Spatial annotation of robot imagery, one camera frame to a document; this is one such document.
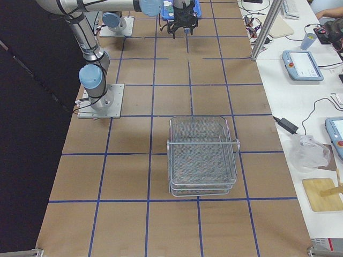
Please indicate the metal mesh shelf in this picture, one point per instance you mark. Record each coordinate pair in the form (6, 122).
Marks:
(201, 156)

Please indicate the blue plastic tray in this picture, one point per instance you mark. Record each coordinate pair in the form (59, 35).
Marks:
(167, 11)

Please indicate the beige pad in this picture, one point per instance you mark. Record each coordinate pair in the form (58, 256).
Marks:
(280, 28)

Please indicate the blue teach pendant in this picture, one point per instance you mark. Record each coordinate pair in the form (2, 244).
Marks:
(301, 66)
(334, 129)

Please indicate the grey plastic cup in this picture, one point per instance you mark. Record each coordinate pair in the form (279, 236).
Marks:
(308, 40)

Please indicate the black power adapter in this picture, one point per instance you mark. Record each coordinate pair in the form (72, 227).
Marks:
(286, 124)

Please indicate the clear plastic bag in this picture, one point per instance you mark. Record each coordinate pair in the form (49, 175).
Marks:
(306, 152)

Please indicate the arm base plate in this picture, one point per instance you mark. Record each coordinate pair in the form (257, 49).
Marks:
(120, 28)
(108, 106)

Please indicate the aluminium frame post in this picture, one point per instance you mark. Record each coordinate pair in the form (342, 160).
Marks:
(266, 26)

